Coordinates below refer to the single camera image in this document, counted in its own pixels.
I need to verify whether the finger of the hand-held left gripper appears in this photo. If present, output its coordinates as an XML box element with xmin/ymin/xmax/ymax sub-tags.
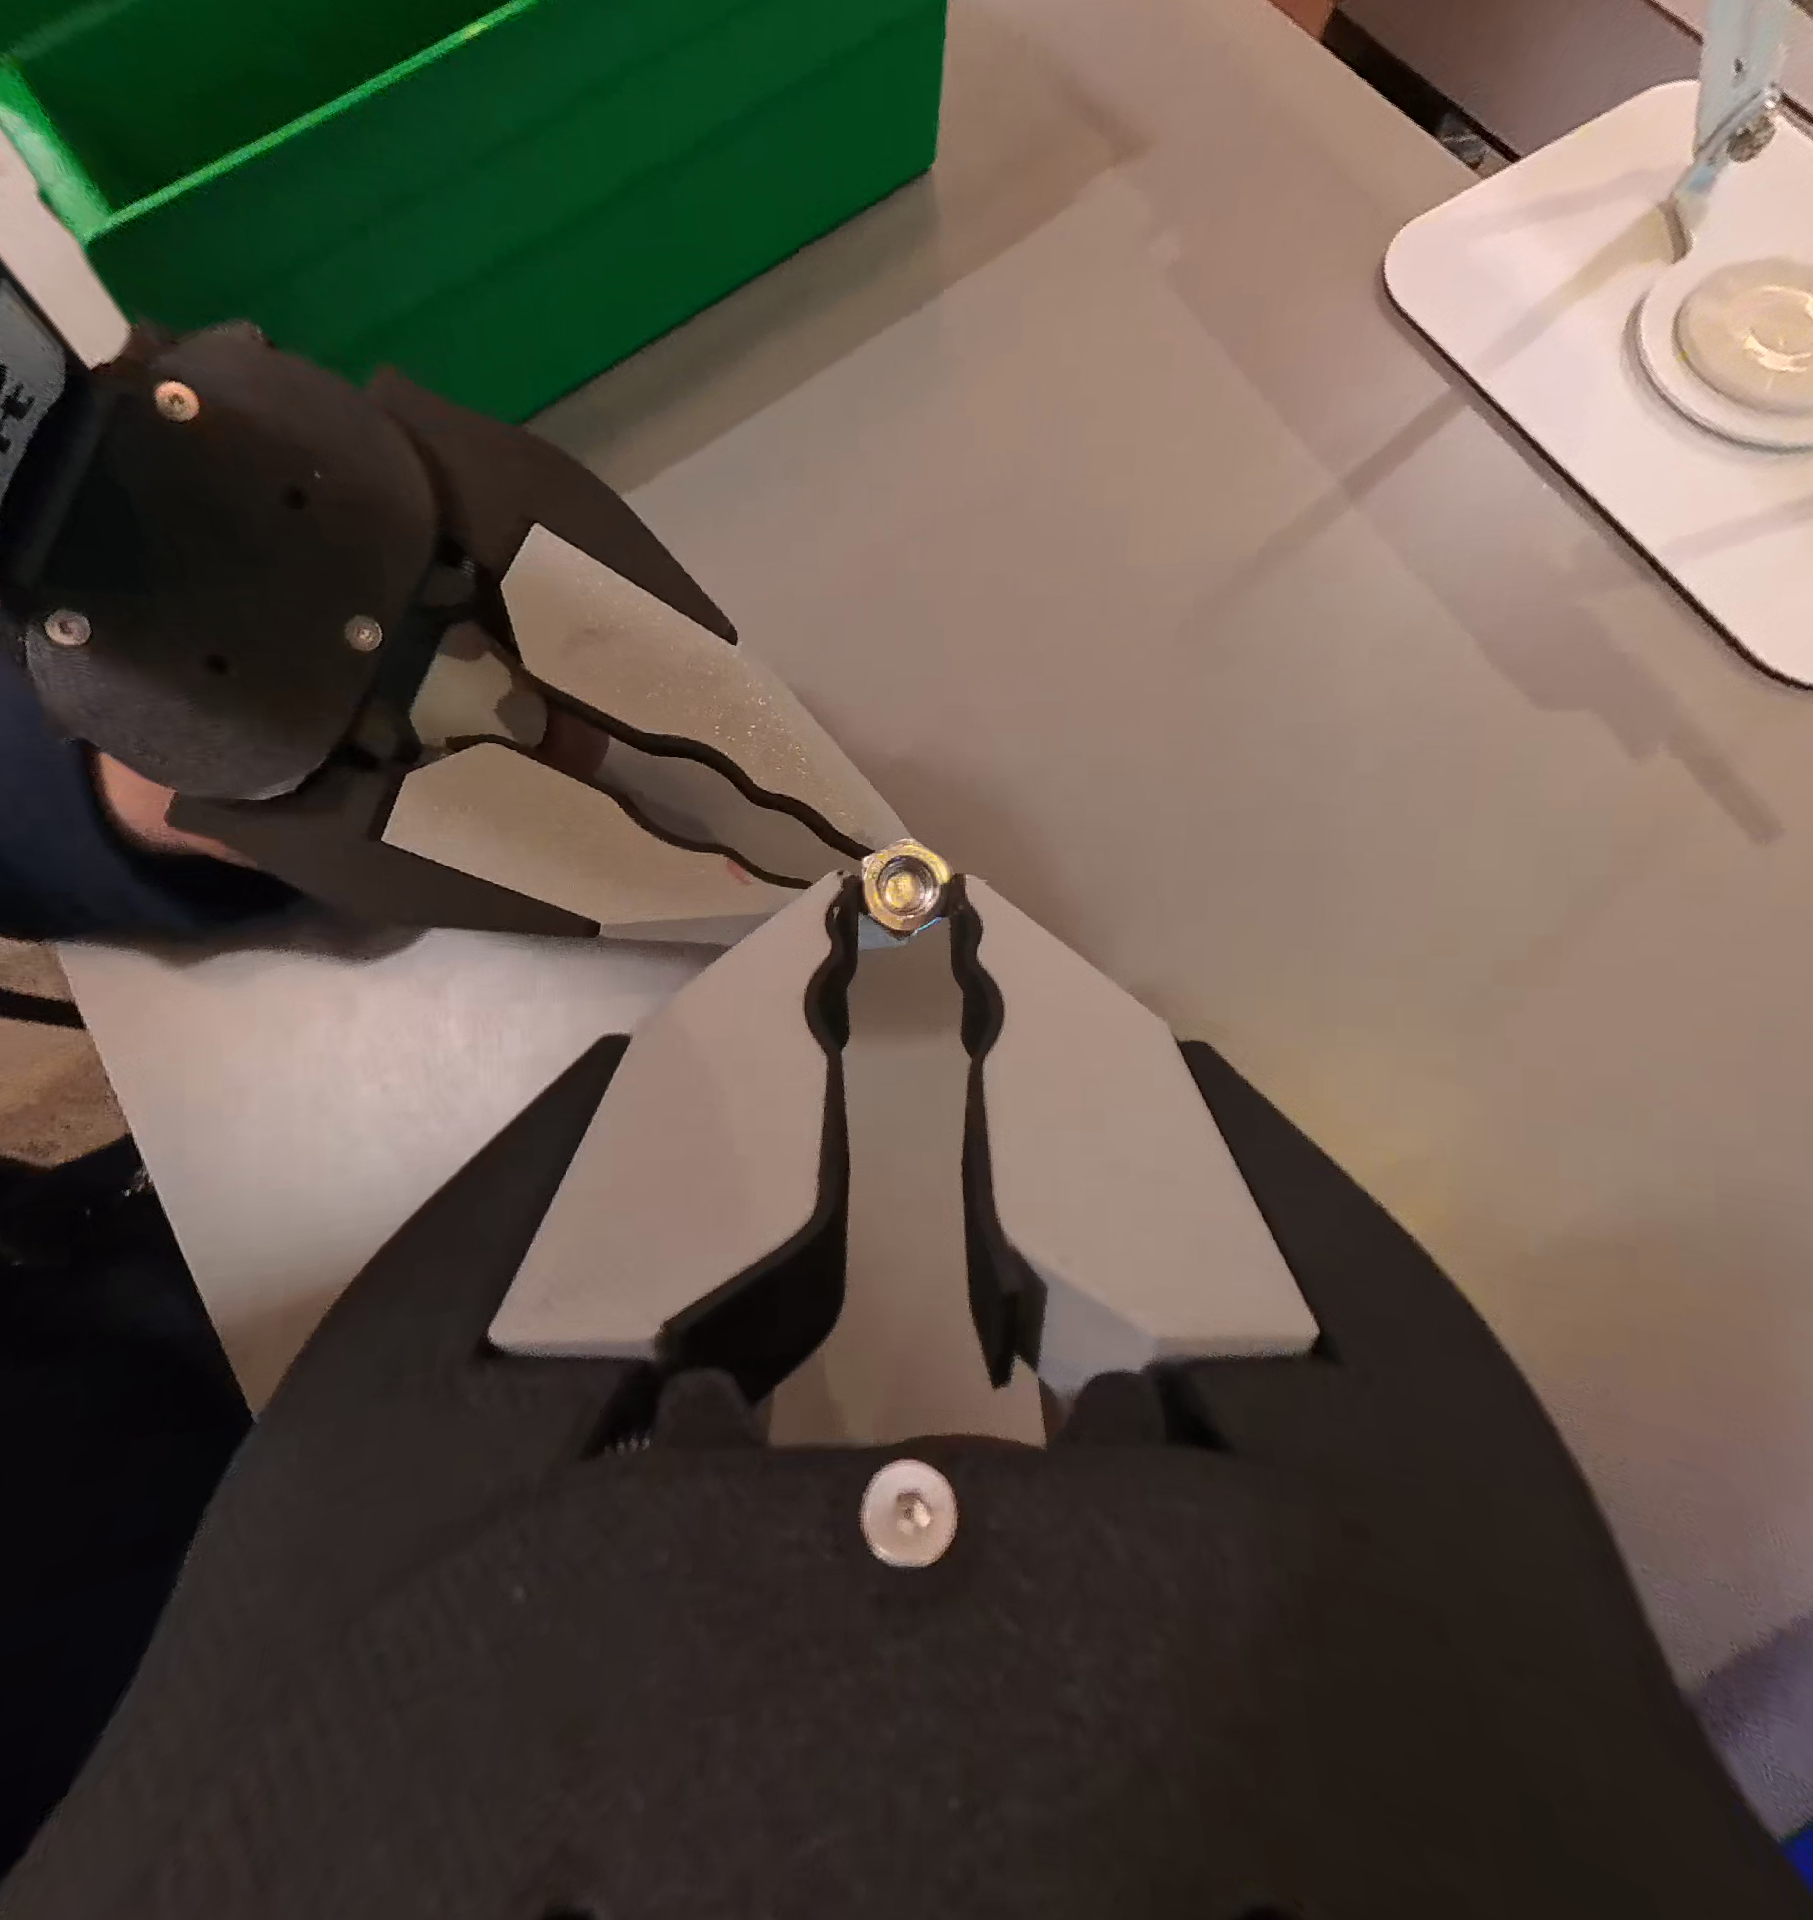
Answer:
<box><xmin>500</xmin><ymin>521</ymin><xmax>910</xmax><ymax>863</ymax></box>
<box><xmin>378</xmin><ymin>739</ymin><xmax>850</xmax><ymax>945</ymax></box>

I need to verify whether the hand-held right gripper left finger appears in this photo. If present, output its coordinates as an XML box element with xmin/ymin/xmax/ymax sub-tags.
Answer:
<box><xmin>487</xmin><ymin>874</ymin><xmax>857</xmax><ymax>1397</ymax></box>

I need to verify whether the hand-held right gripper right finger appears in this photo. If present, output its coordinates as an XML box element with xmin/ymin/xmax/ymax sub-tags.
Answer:
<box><xmin>955</xmin><ymin>874</ymin><xmax>1321</xmax><ymax>1390</ymax></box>

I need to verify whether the silver hex nut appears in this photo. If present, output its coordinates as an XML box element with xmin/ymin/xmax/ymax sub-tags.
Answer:
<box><xmin>857</xmin><ymin>838</ymin><xmax>955</xmax><ymax>934</ymax></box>

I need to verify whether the green plastic bin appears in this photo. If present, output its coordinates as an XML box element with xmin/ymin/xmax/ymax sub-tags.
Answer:
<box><xmin>0</xmin><ymin>0</ymin><xmax>949</xmax><ymax>428</ymax></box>

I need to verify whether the person's left forearm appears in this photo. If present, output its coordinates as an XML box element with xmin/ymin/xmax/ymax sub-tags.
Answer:
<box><xmin>0</xmin><ymin>605</ymin><xmax>308</xmax><ymax>941</ymax></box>

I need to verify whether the person's left hand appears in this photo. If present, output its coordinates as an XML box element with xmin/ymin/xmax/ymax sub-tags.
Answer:
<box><xmin>93</xmin><ymin>746</ymin><xmax>256</xmax><ymax>863</ymax></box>

